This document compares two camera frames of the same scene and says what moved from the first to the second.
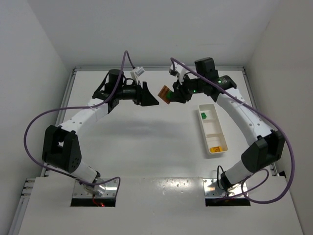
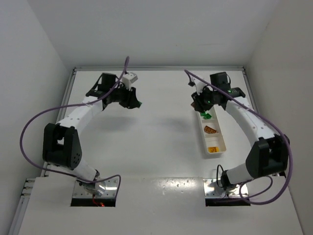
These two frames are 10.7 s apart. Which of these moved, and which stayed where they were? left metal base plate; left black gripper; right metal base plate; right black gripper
Moved: left black gripper; right black gripper
Stayed: right metal base plate; left metal base plate
